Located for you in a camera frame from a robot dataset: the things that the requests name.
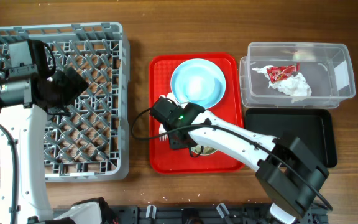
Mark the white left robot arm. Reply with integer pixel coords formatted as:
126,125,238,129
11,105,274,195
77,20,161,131
0,39,116,223

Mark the red plastic tray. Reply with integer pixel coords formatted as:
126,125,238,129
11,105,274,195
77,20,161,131
149,52,245,175

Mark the black plastic tray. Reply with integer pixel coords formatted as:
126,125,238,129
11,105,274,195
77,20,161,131
244,108,337,168

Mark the white napkin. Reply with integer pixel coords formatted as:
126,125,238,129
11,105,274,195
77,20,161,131
252,65,312,103

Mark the light blue bowl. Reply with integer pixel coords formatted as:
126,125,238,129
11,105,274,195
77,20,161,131
177,67,222,102

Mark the red snack wrapper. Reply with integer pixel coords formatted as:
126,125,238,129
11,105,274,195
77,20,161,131
267,63,300,83

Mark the white plastic fork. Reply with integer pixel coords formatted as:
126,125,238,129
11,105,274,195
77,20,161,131
158,95,168,142

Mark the white plastic spoon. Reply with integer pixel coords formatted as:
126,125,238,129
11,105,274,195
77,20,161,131
167,93,180,105

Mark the green bowl with rice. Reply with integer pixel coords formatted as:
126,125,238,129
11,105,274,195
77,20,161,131
190,145,216,156

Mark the clear plastic bin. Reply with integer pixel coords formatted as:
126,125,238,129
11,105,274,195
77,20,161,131
239,42,356,108

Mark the grey dishwasher rack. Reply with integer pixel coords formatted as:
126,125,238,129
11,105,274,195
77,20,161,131
0,22,130,182

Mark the light blue plate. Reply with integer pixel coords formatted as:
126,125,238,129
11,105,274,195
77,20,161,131
170,58,226,109

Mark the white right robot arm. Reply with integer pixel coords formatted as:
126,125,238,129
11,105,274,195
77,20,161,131
150,97,332,223

